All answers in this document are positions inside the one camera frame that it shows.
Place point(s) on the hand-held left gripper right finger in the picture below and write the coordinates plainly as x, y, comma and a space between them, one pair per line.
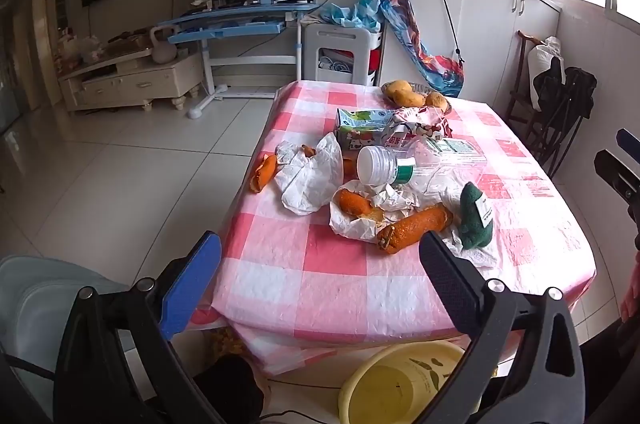
450, 284

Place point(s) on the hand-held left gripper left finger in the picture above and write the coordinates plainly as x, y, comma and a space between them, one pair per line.
192, 284

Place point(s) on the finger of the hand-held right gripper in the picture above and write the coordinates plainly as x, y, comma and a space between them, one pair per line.
629, 142
617, 176

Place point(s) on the green plush toy white tag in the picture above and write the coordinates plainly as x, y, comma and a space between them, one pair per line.
475, 214

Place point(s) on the white paper napkin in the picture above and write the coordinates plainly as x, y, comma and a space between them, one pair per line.
350, 226

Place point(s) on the yellow plastic basin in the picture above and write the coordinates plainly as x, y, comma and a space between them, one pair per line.
395, 389

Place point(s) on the green white carton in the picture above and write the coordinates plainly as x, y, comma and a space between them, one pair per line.
457, 149

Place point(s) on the clear plastic bottle white cap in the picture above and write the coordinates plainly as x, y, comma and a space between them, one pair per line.
380, 164

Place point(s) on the red white carton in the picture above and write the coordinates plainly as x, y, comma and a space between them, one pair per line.
422, 124

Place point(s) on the person's right hand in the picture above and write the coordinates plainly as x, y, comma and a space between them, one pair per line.
632, 289

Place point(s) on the patterned slipper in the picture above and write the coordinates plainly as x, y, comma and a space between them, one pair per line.
227, 341

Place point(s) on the black folded chair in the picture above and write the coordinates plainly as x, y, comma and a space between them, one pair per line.
565, 104

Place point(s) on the white sack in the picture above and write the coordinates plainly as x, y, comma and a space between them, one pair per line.
542, 59

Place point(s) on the pink checked tablecloth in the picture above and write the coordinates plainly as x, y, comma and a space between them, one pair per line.
325, 284

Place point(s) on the dark wooden chair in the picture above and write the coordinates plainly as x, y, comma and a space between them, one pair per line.
520, 79

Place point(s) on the curled orange peel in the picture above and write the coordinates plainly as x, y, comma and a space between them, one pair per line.
265, 174

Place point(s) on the grey-blue upholstered seat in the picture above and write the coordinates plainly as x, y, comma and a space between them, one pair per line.
35, 294

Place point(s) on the small orange peel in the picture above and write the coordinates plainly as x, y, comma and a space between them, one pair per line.
306, 151

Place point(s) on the dark woven fruit basket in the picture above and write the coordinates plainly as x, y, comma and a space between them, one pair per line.
449, 108

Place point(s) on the green milk carton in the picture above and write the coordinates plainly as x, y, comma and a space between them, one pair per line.
360, 126

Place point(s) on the small yellow mango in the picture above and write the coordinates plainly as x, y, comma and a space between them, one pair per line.
436, 100

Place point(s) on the white cabinet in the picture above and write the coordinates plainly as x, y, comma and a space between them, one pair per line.
480, 19

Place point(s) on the cream television cabinet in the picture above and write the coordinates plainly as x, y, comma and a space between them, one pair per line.
130, 79

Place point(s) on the pink kettlebell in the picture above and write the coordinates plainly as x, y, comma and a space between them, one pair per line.
162, 49

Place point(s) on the blue study desk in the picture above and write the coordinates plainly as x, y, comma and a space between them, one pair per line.
235, 24

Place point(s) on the white plastic stool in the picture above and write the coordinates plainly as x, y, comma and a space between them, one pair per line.
345, 41

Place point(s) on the blue crumpled plastic bag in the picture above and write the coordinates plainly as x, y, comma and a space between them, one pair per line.
357, 14

